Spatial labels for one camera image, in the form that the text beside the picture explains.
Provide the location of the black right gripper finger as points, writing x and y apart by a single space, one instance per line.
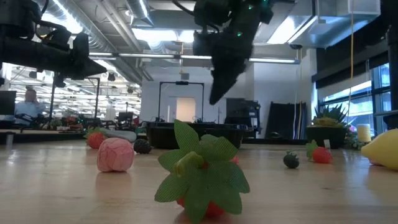
222 82

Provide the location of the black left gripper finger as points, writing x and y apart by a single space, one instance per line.
94 70

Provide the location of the small red toy strawberry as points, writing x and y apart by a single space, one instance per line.
321 155
95 140
199 174

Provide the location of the black plastic tupperware container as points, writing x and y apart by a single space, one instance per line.
161 137

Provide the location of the dark toy blackberry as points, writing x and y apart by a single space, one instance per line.
142 146

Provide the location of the tiny dark toy berry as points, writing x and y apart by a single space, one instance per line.
291 161

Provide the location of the yellow toy lemon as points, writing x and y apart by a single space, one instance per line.
384 149

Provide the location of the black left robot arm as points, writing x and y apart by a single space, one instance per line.
18 53

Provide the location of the black equipment cart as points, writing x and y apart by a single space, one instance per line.
242 112

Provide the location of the person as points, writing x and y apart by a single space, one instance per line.
29 109

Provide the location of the grey folded cloth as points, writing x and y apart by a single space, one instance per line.
122 135

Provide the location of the black leaning panel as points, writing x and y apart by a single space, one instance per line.
284 119

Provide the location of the black computer monitor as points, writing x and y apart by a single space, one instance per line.
7 102

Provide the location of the potted green succulent plant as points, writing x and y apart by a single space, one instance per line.
326 137

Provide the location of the small white plant tag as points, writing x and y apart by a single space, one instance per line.
326 144

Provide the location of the green leafy sprig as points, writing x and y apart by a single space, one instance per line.
353 141

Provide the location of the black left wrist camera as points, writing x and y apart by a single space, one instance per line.
59 37

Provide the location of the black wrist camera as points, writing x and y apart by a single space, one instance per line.
202 43
59 37

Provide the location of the black metal stand frame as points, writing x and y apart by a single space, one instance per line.
97 99
182 83

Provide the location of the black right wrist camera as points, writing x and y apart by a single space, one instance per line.
202 43

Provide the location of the black aluminium table frame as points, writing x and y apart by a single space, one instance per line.
273 142

